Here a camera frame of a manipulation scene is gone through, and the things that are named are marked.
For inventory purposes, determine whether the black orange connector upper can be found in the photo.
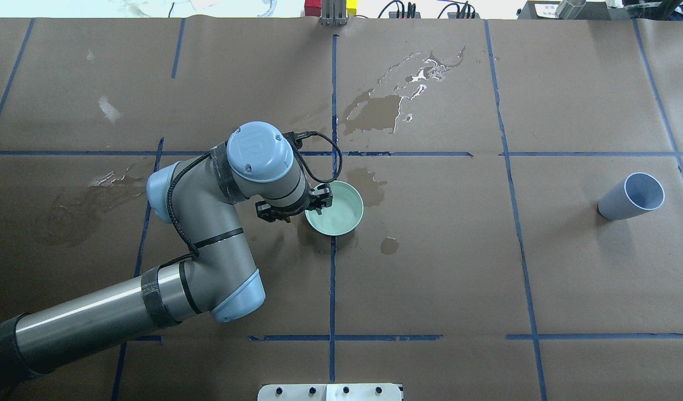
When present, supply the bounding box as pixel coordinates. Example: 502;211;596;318
377;1;421;19

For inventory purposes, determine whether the red blue yellow cube block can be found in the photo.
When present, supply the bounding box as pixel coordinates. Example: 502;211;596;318
303;1;359;17

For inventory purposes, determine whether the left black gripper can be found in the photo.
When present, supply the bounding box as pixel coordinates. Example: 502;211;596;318
255;182;333;223

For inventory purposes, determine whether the black orange connector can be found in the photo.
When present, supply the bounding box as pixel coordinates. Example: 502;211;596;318
377;1;421;19
437;1;480;19

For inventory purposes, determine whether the steel cylinder weight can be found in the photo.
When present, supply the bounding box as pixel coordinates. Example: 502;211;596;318
555;0;586;20

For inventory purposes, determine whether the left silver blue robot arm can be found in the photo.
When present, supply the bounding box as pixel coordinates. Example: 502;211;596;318
0;121;343;393

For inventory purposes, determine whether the mint green bowl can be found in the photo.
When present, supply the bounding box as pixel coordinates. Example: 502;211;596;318
304;181;365;236

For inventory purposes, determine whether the black table clamp plate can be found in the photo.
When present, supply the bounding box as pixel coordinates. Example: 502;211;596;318
516;1;634;21

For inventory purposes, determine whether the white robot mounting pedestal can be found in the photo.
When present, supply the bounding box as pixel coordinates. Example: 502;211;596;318
257;383;405;400

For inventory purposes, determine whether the light blue plastic cup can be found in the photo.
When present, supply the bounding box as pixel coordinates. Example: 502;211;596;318
597;172;665;221

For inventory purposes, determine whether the aluminium frame post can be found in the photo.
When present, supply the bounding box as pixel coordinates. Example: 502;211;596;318
320;0;348;26

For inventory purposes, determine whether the black orange connector lower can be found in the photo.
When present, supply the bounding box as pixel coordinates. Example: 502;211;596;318
437;1;480;19

